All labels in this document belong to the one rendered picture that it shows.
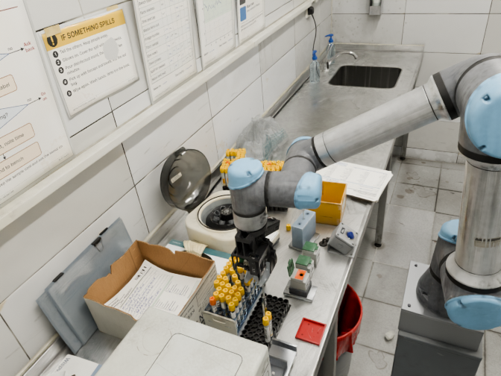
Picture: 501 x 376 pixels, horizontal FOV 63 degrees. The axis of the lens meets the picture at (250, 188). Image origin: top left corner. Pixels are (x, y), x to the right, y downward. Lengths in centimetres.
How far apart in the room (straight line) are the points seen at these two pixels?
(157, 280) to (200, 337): 50
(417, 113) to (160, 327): 65
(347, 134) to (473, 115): 27
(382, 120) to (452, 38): 247
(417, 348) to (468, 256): 42
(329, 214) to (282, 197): 67
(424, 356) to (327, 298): 29
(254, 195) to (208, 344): 30
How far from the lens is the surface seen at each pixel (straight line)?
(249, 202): 85
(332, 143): 90
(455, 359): 125
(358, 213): 157
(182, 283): 127
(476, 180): 80
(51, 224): 117
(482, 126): 72
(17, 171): 107
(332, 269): 135
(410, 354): 128
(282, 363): 107
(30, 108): 107
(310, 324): 121
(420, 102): 86
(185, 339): 84
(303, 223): 136
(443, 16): 328
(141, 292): 129
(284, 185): 82
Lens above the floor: 184
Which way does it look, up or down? 34 degrees down
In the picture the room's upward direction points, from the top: 6 degrees counter-clockwise
